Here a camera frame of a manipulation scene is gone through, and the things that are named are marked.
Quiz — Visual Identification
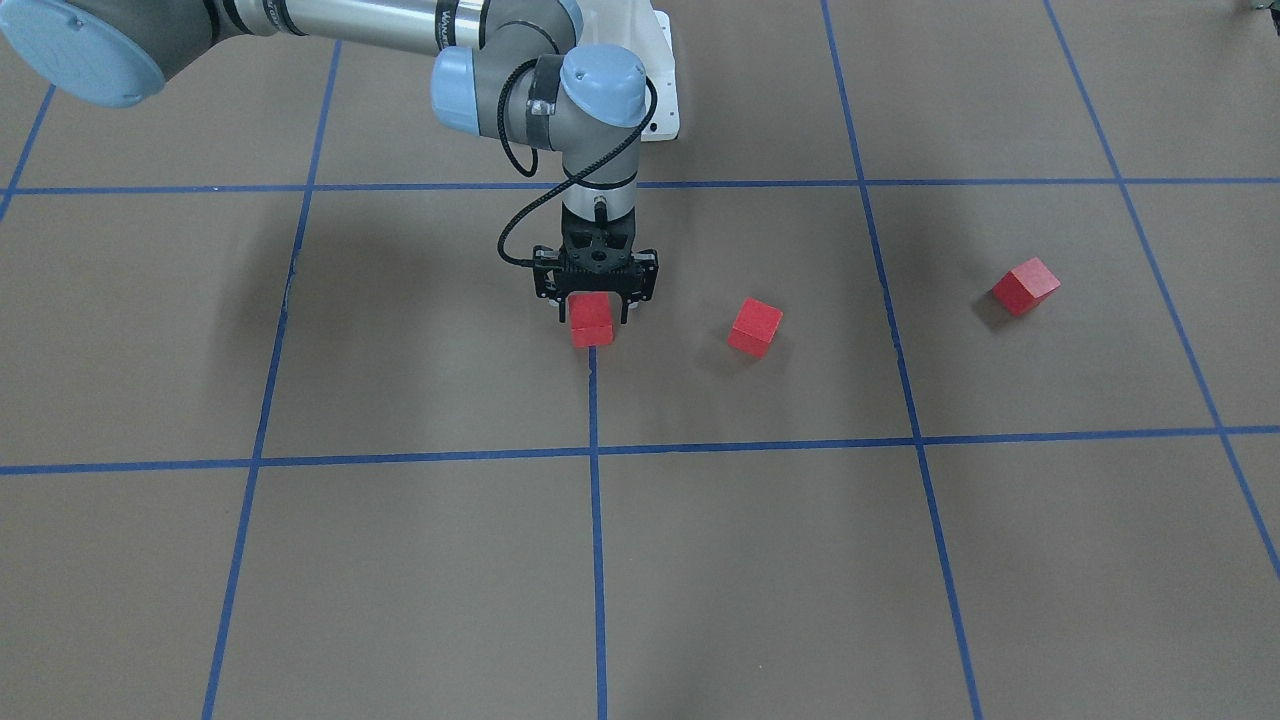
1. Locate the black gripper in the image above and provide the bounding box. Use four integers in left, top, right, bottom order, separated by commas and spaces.
534, 211, 659, 325

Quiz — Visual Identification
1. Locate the red cube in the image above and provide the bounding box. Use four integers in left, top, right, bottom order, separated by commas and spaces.
567, 292, 614, 348

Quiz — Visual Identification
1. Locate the red cube block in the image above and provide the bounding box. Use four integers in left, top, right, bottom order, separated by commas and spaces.
727, 297, 785, 357
991, 258, 1061, 316

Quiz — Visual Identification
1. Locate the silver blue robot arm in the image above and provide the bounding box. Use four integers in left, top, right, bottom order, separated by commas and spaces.
3, 1, 675, 319

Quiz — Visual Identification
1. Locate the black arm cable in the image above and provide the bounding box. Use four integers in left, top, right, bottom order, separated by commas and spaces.
497, 55, 659, 268

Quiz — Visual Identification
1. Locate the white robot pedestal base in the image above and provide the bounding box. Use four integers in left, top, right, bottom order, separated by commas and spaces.
579, 1, 680, 143

